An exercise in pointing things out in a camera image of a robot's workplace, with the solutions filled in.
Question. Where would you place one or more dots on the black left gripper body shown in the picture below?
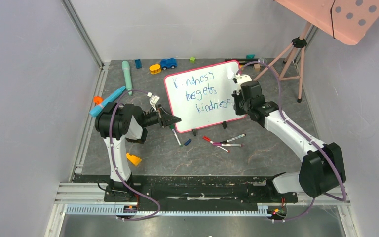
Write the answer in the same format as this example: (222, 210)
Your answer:
(156, 117)

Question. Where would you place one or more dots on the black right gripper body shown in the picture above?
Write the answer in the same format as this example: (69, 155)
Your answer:
(239, 101)

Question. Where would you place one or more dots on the blue marker cap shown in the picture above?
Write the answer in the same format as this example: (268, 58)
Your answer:
(187, 142)

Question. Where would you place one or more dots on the pink framed whiteboard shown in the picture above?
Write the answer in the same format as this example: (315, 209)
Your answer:
(202, 97)

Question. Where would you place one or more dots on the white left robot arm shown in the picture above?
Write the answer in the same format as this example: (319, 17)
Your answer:
(118, 124)

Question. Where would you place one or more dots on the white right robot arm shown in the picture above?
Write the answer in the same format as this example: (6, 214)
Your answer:
(322, 167)

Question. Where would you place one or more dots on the green capped marker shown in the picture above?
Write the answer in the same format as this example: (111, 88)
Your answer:
(176, 135)

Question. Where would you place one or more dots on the wooden cube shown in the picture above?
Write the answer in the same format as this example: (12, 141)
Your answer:
(257, 67)

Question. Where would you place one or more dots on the black capped marker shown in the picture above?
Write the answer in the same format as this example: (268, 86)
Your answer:
(233, 138)

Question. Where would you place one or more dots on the teal block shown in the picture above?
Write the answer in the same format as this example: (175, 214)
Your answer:
(250, 56)

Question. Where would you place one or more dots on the yellow oval toy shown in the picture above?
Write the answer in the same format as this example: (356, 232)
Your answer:
(155, 69)

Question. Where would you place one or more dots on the orange wedge block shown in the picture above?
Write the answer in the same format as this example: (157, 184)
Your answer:
(135, 160)

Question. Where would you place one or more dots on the red capped marker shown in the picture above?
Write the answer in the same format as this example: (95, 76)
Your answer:
(210, 141)

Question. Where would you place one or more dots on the blue toy car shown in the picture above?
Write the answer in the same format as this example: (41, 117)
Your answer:
(170, 63)

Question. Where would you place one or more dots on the pink tripod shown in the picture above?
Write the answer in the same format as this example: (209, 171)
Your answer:
(296, 47)

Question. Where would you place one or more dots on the purple capped marker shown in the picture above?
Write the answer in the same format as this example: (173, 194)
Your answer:
(227, 145)

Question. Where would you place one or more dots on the dark blue block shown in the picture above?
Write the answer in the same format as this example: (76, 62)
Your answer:
(138, 64)

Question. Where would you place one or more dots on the teal toy microphone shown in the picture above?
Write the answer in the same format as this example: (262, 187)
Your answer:
(127, 76)

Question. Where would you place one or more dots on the small orange toy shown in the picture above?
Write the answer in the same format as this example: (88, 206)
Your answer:
(97, 100)

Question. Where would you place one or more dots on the large light blue marker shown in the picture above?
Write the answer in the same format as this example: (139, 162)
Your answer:
(98, 108)

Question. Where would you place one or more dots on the pink perforated panel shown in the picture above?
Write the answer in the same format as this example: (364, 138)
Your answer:
(345, 20)

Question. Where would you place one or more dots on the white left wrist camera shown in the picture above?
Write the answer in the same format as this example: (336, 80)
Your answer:
(153, 100)

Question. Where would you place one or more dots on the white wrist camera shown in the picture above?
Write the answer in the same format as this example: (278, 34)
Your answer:
(239, 80)
(153, 100)

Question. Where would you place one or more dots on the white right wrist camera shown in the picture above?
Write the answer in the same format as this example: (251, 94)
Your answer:
(239, 80)

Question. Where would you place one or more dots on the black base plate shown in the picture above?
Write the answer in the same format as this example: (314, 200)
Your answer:
(197, 193)

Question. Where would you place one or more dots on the white toothed cable rail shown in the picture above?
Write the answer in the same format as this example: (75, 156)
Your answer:
(121, 210)

